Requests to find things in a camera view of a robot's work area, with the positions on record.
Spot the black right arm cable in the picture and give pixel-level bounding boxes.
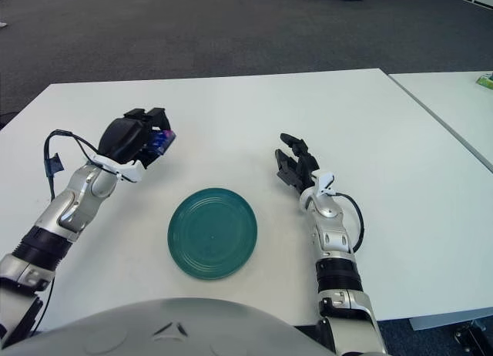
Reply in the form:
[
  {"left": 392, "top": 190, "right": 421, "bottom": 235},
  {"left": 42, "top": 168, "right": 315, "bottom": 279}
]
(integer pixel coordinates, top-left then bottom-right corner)
[{"left": 334, "top": 193, "right": 365, "bottom": 253}]

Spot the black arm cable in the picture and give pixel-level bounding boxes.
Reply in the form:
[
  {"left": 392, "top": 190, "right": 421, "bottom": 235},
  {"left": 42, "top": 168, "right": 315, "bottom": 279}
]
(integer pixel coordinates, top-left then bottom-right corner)
[
  {"left": 334, "top": 193, "right": 365, "bottom": 253},
  {"left": 42, "top": 129, "right": 101, "bottom": 199}
]

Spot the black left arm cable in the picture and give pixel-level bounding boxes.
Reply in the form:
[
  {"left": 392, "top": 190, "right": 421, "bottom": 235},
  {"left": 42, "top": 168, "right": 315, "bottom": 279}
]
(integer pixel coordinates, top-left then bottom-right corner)
[{"left": 42, "top": 129, "right": 101, "bottom": 199}]

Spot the black wheeled base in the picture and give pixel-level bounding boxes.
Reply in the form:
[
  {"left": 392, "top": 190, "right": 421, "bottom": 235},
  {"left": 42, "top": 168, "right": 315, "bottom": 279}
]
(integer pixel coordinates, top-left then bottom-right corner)
[{"left": 452, "top": 321, "right": 493, "bottom": 356}]

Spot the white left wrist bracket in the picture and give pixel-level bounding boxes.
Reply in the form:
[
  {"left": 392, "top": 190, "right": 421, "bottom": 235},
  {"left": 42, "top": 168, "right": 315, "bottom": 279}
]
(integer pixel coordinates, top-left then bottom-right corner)
[{"left": 90, "top": 153, "right": 143, "bottom": 183}]

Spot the grey robot torso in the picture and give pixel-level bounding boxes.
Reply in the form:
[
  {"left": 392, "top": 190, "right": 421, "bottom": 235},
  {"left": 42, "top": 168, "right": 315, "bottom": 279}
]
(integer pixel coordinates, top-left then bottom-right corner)
[{"left": 0, "top": 297, "right": 336, "bottom": 356}]

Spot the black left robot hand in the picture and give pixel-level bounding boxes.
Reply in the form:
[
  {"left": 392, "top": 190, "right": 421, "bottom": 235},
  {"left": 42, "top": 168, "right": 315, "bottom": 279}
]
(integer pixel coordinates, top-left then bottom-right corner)
[{"left": 98, "top": 107, "right": 173, "bottom": 170}]

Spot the green round plate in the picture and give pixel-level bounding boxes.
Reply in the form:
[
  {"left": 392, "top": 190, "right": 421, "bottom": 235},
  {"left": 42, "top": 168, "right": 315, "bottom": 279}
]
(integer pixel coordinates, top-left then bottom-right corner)
[{"left": 167, "top": 187, "right": 259, "bottom": 282}]

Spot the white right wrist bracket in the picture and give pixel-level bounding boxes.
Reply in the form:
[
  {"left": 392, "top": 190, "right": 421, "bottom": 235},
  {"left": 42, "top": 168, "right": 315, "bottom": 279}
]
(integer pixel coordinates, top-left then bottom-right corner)
[{"left": 311, "top": 172, "right": 335, "bottom": 197}]

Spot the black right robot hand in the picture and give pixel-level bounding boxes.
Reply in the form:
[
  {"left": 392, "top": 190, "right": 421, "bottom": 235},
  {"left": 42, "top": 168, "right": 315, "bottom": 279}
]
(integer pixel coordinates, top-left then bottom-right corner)
[{"left": 274, "top": 133, "right": 320, "bottom": 197}]

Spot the blue purple gum box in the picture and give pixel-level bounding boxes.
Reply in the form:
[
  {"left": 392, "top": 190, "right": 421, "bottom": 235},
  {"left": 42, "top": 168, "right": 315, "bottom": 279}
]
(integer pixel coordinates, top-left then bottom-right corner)
[{"left": 148, "top": 129, "right": 178, "bottom": 156}]

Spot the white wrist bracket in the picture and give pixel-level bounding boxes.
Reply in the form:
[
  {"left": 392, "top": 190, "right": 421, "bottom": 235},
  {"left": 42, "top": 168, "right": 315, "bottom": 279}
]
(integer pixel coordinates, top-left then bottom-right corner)
[
  {"left": 90, "top": 153, "right": 143, "bottom": 183},
  {"left": 311, "top": 172, "right": 335, "bottom": 197}
]

